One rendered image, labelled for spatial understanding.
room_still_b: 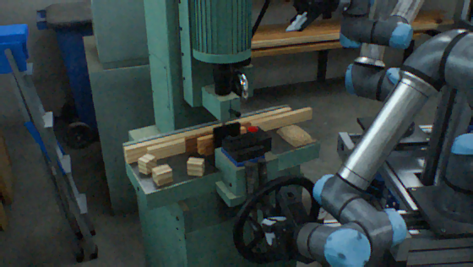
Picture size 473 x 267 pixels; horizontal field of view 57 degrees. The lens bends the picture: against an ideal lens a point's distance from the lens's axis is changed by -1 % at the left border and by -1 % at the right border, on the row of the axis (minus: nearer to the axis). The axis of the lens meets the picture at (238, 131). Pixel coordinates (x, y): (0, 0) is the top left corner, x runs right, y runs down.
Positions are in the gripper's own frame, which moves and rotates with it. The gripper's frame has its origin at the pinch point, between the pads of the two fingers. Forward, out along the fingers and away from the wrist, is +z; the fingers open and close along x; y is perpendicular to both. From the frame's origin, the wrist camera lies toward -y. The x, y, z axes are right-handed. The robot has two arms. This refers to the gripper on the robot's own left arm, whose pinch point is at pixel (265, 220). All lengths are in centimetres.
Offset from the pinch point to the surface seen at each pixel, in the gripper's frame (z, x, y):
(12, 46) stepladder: 84, -51, -72
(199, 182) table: 20.5, -8.7, -11.1
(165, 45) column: 37, -6, -56
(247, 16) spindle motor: 7, 10, -55
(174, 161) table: 29.9, -12.3, -18.2
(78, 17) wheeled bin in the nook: 186, -11, -113
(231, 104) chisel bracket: 22.3, 6.7, -32.2
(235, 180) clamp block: 10.6, -1.7, -10.5
